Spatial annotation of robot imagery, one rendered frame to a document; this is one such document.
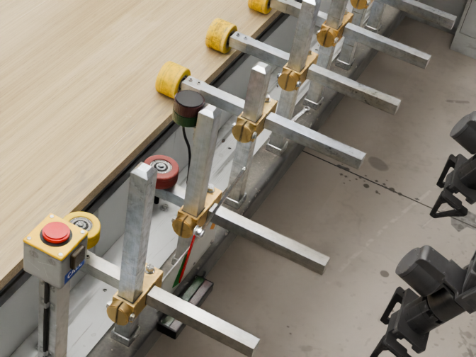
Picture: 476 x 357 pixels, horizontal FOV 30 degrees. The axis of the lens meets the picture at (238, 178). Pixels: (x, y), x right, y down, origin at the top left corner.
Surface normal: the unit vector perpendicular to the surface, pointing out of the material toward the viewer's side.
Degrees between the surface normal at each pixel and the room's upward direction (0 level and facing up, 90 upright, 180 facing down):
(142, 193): 90
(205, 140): 90
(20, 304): 90
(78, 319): 0
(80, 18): 0
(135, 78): 0
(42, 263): 90
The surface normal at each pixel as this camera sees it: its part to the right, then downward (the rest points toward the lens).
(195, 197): -0.45, 0.54
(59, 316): 0.88, 0.40
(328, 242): 0.15, -0.73
